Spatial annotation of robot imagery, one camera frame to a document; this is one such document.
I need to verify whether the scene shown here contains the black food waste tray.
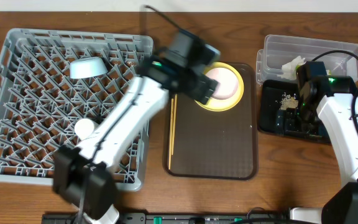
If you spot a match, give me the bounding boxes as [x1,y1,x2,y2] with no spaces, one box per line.
[258,80,331,144]

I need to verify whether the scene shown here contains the light blue bowl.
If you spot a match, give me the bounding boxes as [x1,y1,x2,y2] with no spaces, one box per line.
[70,57,108,79]

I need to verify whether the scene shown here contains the yellow plate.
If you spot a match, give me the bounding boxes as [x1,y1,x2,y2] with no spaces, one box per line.
[196,62,244,112]

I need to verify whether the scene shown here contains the pale green cup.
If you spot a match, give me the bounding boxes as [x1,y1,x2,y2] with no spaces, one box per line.
[74,118,99,141]

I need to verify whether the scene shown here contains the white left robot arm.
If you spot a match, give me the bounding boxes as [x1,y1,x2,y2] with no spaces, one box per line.
[52,55,217,223]

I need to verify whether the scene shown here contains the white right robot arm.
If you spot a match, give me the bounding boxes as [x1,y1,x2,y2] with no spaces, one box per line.
[290,75,358,223]

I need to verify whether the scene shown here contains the spilled rice food waste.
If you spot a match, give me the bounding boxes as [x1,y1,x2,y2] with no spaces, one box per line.
[280,93,298,110]

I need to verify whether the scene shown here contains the dark brown serving tray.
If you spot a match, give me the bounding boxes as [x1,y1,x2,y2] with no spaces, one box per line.
[163,63,258,180]

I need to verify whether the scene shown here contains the white pink bowl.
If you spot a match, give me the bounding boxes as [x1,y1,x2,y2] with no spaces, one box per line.
[206,68,239,100]

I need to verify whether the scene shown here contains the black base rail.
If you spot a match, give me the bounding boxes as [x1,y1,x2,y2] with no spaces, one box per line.
[40,211,289,224]

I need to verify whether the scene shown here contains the grey plastic dish rack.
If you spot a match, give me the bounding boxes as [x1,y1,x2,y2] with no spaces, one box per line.
[0,28,154,185]

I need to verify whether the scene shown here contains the clear plastic waste bin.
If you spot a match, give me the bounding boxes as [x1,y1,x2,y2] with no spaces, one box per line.
[256,34,358,85]

